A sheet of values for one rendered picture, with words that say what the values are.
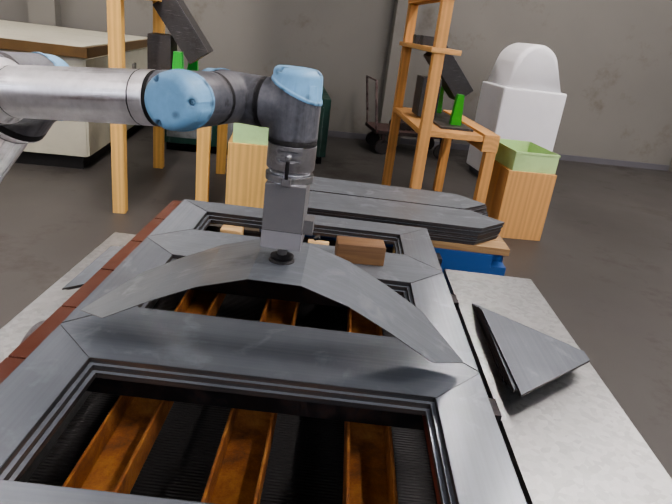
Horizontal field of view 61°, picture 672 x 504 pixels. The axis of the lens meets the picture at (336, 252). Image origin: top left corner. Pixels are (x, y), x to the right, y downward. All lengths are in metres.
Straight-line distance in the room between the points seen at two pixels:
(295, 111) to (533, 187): 3.84
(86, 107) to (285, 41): 6.89
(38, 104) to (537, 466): 0.94
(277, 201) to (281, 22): 6.86
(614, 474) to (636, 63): 8.16
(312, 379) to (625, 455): 0.56
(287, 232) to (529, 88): 5.69
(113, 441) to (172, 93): 0.61
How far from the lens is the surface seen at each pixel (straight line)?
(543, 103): 6.51
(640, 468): 1.15
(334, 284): 0.92
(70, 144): 5.32
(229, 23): 7.72
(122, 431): 1.11
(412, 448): 1.32
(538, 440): 1.11
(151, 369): 0.98
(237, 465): 1.03
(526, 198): 4.60
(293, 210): 0.87
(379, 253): 1.39
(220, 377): 0.96
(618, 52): 8.88
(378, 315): 0.92
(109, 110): 0.84
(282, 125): 0.85
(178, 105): 0.75
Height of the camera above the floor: 1.38
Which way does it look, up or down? 21 degrees down
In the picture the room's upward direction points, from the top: 7 degrees clockwise
